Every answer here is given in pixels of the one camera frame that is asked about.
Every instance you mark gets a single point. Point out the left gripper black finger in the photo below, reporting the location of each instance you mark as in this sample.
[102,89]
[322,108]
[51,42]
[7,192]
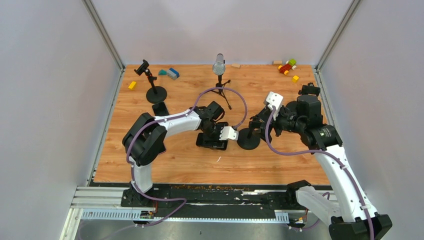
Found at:
[204,141]
[220,145]

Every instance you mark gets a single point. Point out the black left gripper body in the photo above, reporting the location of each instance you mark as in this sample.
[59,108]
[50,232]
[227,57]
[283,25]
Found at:
[215,129]

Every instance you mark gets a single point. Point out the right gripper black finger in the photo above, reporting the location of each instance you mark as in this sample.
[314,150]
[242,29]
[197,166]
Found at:
[270,136]
[256,124]

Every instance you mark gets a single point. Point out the black smartphone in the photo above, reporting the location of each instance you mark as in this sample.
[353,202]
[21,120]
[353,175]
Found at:
[160,109]
[204,141]

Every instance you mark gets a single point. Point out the black phone stand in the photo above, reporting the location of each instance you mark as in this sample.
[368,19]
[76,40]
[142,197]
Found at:
[307,103]
[155,94]
[248,140]

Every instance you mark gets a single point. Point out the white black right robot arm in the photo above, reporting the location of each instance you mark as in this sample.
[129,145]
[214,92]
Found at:
[354,217]

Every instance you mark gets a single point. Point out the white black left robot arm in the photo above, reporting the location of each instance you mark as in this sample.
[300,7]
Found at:
[145,141]

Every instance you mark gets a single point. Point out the yellow toy cube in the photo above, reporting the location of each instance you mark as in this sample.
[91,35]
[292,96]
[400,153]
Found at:
[295,79]

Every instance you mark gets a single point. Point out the wooden rectangular block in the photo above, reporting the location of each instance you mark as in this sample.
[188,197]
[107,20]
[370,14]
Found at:
[236,65]

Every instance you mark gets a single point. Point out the wooden cylinder block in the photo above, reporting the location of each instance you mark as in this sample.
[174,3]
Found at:
[277,62]

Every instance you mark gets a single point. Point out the red toy brick car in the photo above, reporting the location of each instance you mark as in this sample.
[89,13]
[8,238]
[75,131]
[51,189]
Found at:
[289,65]

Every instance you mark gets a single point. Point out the blue grey toy bricks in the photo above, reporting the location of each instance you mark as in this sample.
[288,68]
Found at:
[172,73]

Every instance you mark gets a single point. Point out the teal toy block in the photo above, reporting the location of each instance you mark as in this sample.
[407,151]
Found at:
[162,72]

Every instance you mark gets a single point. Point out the yellow toy brick left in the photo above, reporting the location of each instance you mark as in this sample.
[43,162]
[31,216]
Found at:
[132,85]

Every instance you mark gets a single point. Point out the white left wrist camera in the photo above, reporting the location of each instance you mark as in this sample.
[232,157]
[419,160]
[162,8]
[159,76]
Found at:
[228,133]

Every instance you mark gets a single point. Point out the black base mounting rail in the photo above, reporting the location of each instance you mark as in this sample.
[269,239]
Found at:
[221,201]

